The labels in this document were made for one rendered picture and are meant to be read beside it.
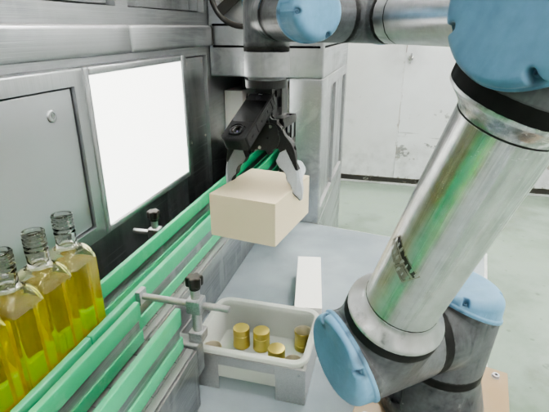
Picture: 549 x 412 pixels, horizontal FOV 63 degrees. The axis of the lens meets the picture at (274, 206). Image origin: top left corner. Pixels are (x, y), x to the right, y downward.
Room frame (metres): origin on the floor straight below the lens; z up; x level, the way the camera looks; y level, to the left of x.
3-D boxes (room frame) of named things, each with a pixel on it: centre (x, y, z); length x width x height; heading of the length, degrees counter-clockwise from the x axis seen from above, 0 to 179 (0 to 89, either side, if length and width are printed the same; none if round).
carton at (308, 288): (0.96, -0.08, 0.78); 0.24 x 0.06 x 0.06; 175
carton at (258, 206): (0.75, 0.02, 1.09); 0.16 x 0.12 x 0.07; 156
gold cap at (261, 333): (0.76, 0.03, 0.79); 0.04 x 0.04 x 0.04
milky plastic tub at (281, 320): (0.73, 0.03, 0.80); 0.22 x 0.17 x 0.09; 75
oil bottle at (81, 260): (0.59, 0.30, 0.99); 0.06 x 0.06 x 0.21; 75
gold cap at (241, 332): (0.77, 0.07, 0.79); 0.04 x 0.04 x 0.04
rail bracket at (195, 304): (0.65, 0.16, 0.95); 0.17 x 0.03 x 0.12; 75
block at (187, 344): (0.65, 0.17, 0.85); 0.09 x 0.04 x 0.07; 75
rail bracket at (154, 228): (0.93, 0.29, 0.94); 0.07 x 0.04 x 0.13; 75
